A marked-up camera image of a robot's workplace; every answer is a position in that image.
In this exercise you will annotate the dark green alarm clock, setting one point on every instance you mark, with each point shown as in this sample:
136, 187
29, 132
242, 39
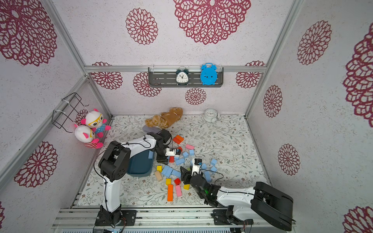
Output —
182, 77

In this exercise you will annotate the white alarm clock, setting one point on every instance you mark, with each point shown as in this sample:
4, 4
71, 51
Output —
211, 115

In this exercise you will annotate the blue long block right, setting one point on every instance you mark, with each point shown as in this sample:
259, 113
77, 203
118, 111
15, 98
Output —
207, 176

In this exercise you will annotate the long orange block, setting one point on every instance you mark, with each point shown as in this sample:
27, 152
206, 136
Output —
170, 193

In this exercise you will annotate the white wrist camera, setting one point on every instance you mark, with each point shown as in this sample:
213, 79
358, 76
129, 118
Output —
196, 166
173, 152

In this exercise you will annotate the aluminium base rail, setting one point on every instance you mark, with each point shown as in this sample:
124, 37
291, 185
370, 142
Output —
175, 219

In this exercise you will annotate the white plush striped shirt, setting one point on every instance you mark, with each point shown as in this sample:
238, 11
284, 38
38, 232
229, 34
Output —
85, 135

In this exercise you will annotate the long pink block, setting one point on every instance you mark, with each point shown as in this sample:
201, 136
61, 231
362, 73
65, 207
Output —
178, 190

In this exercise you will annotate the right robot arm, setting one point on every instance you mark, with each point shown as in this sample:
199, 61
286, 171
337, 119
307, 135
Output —
240, 205

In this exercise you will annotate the blue blocks cluster front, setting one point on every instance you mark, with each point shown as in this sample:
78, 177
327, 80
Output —
168, 171

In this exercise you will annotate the grey wall shelf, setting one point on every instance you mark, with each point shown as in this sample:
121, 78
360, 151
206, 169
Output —
168, 78

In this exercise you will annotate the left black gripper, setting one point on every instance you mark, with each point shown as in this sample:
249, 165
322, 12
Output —
163, 159

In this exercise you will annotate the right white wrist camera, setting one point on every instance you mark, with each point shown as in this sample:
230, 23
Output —
196, 166

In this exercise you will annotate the red cube front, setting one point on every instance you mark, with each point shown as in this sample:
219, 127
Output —
177, 181

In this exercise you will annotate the pink block back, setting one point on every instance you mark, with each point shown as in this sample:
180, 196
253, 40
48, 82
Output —
189, 147

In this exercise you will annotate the orange red block back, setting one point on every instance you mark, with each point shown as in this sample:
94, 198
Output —
178, 139

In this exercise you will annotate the purple oval pad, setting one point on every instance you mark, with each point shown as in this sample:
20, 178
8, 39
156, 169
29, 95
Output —
147, 129

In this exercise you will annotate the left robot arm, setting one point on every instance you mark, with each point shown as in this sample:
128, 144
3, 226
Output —
115, 162

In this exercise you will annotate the blue alarm clock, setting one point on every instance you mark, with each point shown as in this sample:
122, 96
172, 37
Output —
208, 74

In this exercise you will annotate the teal plastic bin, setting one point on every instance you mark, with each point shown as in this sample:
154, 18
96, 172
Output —
140, 165

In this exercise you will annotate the black wire basket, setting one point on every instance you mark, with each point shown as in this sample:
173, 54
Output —
73, 110

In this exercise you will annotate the brown plush dog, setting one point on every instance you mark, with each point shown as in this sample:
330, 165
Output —
165, 119

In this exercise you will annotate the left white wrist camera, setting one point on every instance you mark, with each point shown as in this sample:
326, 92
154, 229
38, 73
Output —
173, 152

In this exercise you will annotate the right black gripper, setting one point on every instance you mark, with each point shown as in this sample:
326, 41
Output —
186, 176

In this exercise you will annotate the tan wooden block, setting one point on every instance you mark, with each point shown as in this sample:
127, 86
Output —
158, 176

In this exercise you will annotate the white plush with glasses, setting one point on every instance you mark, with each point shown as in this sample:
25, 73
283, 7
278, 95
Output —
96, 122

